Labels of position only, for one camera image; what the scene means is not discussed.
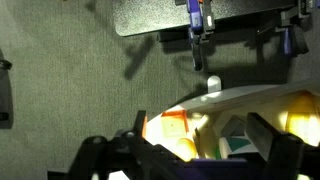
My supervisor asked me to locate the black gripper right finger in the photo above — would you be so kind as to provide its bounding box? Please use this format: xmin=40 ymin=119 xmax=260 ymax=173
xmin=246 ymin=113 xmax=320 ymax=180

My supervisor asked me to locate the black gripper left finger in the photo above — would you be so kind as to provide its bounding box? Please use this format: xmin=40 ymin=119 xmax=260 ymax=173
xmin=68 ymin=110 xmax=188 ymax=180

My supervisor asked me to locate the yellow round object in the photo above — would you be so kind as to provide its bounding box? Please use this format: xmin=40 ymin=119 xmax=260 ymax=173
xmin=285 ymin=92 xmax=320 ymax=146

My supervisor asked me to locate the white open box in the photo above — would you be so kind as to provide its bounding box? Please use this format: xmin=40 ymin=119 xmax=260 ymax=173
xmin=144 ymin=80 xmax=320 ymax=160

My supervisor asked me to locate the black object at left edge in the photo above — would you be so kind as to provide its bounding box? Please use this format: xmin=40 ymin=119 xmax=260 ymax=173
xmin=0 ymin=50 xmax=14 ymax=129

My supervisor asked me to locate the orange white square block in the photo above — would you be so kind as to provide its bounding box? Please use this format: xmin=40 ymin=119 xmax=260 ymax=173
xmin=160 ymin=110 xmax=189 ymax=137

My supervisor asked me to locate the teal grey patterned card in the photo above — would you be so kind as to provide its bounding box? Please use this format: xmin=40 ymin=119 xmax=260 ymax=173
xmin=219 ymin=115 xmax=257 ymax=159

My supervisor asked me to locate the small yellow ball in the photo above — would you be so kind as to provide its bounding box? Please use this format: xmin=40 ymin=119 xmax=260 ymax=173
xmin=175 ymin=138 xmax=197 ymax=162

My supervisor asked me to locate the white peg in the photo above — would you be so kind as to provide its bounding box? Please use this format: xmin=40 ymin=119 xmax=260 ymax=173
xmin=207 ymin=76 xmax=222 ymax=93

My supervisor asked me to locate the blue black clamp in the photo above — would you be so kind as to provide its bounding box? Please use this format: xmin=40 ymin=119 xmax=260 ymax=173
xmin=256 ymin=0 xmax=316 ymax=58
xmin=174 ymin=0 xmax=215 ymax=71

